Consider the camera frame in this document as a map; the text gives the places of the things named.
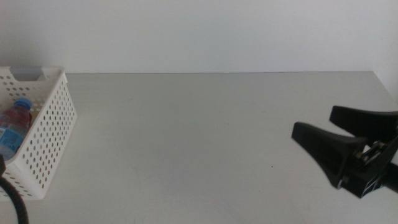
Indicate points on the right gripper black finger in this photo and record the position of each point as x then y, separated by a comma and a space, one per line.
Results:
329, 152
367, 123

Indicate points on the red cola can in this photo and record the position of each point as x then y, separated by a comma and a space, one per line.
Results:
30, 119

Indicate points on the clear water bottle blue cap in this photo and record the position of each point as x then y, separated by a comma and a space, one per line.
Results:
12, 137

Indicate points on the white perforated plastic basket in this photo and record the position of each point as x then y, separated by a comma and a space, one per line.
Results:
53, 124

